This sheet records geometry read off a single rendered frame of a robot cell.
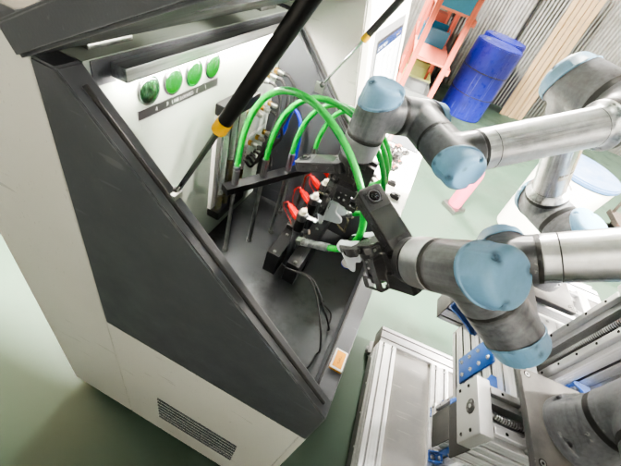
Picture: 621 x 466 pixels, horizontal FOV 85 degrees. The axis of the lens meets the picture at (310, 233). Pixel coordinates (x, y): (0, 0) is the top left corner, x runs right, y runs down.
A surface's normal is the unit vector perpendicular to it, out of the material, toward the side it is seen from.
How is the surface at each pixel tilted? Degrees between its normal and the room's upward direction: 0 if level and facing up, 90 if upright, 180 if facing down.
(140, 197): 90
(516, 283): 45
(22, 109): 90
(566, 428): 73
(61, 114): 90
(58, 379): 0
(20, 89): 90
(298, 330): 0
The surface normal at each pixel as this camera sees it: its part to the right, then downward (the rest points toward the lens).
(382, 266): 0.39, 0.04
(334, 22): -0.39, 0.58
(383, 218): 0.18, -0.37
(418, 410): 0.27, -0.68
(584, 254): -0.52, -0.14
